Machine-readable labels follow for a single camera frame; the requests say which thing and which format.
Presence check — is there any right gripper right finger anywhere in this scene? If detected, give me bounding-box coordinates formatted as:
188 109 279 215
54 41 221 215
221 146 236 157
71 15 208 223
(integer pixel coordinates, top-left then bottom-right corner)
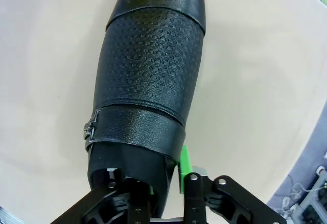
178 145 287 224

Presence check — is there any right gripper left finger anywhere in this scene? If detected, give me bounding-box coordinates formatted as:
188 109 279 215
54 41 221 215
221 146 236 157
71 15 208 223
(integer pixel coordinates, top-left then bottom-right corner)
50 167 155 224

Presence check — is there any black leather shoe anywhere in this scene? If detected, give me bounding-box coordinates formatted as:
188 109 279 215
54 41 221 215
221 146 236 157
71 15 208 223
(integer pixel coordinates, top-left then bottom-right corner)
83 0 207 218

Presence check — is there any white cable tangle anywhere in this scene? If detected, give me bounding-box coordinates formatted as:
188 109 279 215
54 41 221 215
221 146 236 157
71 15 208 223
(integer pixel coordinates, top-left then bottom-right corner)
280 181 311 213

